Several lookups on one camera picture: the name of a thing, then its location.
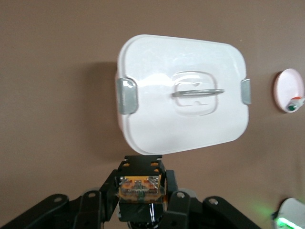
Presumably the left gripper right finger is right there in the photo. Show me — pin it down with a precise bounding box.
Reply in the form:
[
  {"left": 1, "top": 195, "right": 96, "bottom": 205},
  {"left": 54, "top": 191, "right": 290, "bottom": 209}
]
[{"left": 164, "top": 169, "right": 198, "bottom": 229}]

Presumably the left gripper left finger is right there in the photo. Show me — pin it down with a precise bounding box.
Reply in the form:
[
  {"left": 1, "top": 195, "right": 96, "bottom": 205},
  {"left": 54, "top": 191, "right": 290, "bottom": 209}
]
[{"left": 80, "top": 168, "right": 121, "bottom": 229}]

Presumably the black and orange switch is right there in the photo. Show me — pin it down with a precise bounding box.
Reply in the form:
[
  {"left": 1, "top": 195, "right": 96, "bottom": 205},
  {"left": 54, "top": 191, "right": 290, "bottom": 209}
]
[{"left": 114, "top": 155, "right": 167, "bottom": 224}]

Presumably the white lidded storage box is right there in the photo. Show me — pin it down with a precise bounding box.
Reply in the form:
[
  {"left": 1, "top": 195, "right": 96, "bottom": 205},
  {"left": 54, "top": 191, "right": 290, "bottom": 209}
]
[{"left": 115, "top": 34, "right": 251, "bottom": 156}]

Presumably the brown table mat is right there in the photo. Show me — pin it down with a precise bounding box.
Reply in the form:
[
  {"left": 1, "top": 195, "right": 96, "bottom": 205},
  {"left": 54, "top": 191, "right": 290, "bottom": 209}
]
[{"left": 0, "top": 0, "right": 305, "bottom": 229}]

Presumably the small green orange item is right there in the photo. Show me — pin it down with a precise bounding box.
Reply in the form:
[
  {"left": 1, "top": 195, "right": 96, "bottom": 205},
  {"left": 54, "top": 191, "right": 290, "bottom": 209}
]
[{"left": 285, "top": 96, "right": 305, "bottom": 113}]

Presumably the pink round plate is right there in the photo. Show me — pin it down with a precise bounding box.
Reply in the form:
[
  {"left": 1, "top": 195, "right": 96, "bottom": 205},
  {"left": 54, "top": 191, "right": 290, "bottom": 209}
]
[{"left": 273, "top": 68, "right": 305, "bottom": 113}]

